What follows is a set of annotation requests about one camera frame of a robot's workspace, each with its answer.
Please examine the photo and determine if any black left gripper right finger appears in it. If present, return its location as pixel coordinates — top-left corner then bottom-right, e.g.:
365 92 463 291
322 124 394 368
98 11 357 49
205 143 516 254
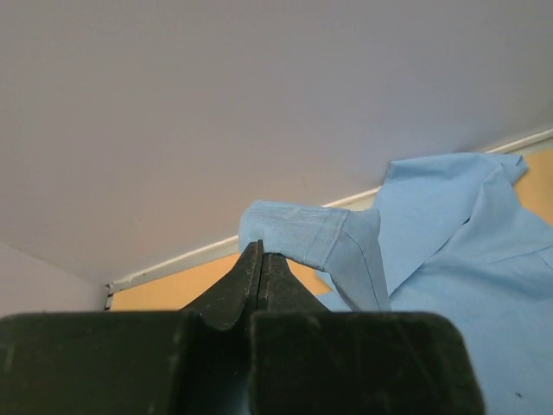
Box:
249 254 486 414

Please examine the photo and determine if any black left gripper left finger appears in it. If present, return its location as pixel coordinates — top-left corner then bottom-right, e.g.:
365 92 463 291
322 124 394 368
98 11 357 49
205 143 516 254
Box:
1 242 264 414

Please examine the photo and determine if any light blue shirt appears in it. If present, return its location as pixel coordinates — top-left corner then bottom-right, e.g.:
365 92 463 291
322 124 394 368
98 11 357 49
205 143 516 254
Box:
238 153 552 414

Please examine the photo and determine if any aluminium left side rail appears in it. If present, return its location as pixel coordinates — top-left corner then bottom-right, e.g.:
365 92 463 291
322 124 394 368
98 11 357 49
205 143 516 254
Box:
104 283 117 311

